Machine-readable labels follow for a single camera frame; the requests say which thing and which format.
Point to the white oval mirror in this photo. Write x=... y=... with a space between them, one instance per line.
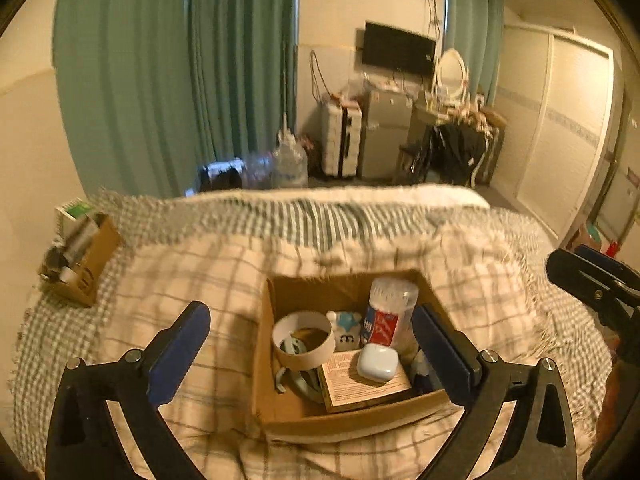
x=451 y=75

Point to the orange white medicine box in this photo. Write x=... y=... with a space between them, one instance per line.
x=345 y=372

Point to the brown tape roll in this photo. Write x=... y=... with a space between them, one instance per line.
x=305 y=355

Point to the dressing table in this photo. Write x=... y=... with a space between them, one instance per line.
x=425 y=112

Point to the black wall television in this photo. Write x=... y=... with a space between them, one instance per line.
x=397 y=49

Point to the red container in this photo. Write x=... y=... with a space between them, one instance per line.
x=612 y=249

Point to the white louvred wardrobe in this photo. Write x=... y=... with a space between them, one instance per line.
x=560 y=125

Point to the light blue plastic hanger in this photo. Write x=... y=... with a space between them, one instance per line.
x=292 y=347

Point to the green gingham bedsheet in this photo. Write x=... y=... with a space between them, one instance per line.
x=325 y=215

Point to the black round gadget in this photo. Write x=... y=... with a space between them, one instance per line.
x=54 y=260

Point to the small dark bottle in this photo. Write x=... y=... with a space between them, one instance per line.
x=424 y=375

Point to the grey mini fridge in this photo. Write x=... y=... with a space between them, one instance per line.
x=387 y=135

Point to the white earbuds case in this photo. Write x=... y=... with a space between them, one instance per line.
x=377 y=362

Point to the black white device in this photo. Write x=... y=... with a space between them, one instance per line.
x=220 y=175

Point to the cluster of empty clear bottles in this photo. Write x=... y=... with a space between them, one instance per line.
x=257 y=172

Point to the green white carton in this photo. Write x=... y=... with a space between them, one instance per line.
x=72 y=212

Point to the beige plaid blanket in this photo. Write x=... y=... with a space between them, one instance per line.
x=200 y=280

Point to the large cardboard box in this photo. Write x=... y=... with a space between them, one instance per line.
x=310 y=410

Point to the large clear water bottle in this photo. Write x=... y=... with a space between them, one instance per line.
x=289 y=165

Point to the cotton swab tub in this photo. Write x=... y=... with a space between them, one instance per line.
x=392 y=310

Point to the wide green curtain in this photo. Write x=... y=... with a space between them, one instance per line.
x=125 y=75
x=245 y=60

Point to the black jacket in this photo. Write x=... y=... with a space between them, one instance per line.
x=457 y=152

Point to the white chair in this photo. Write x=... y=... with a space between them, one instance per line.
x=482 y=160

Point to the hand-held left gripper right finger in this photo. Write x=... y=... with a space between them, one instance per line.
x=445 y=355

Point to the narrow green curtain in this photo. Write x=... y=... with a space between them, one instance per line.
x=472 y=25

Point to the small white blue toy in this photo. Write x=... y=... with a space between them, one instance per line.
x=345 y=332

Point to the plastic stool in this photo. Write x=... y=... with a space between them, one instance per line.
x=592 y=235

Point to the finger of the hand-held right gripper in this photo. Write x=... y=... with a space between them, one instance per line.
x=607 y=262
x=575 y=275

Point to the dark patterned bag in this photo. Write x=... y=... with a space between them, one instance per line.
x=310 y=155

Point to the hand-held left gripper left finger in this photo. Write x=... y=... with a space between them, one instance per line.
x=175 y=355

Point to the white ribbed suitcase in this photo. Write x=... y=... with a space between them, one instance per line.
x=340 y=140

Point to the small cardboard box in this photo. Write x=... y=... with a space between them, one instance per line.
x=92 y=265

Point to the white mop pole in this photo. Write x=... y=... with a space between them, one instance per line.
x=285 y=90

